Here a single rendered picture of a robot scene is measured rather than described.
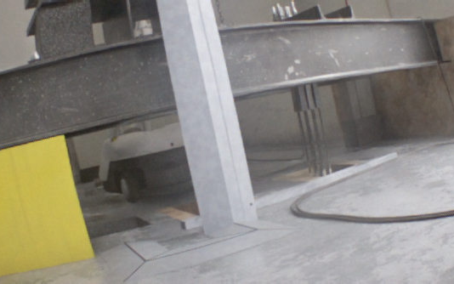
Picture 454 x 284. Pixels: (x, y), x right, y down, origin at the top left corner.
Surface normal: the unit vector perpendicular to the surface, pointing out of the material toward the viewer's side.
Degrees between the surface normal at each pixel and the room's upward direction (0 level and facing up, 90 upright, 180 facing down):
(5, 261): 90
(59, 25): 90
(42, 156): 90
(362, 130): 90
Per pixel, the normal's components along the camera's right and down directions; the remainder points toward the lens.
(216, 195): 0.26, -0.01
